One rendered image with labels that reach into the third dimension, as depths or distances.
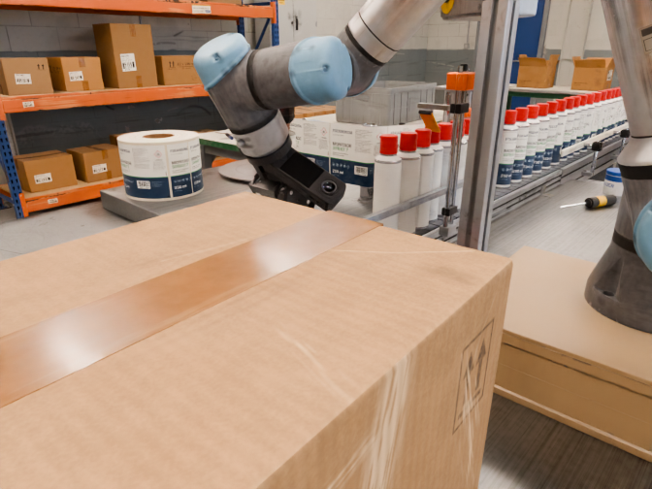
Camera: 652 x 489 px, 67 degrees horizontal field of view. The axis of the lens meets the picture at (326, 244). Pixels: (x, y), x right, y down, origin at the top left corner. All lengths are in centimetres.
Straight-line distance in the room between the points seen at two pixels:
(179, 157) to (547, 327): 94
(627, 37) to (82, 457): 49
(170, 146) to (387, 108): 186
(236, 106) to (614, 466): 60
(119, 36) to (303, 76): 407
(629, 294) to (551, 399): 16
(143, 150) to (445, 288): 108
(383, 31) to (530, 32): 822
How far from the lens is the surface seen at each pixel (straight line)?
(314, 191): 70
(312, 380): 19
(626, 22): 52
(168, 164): 127
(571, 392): 64
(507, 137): 139
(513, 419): 65
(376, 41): 70
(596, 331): 67
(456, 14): 100
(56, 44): 523
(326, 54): 59
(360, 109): 304
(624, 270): 70
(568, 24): 872
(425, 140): 101
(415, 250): 31
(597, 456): 64
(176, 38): 581
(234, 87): 65
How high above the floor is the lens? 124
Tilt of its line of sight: 22 degrees down
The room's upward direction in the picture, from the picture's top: straight up
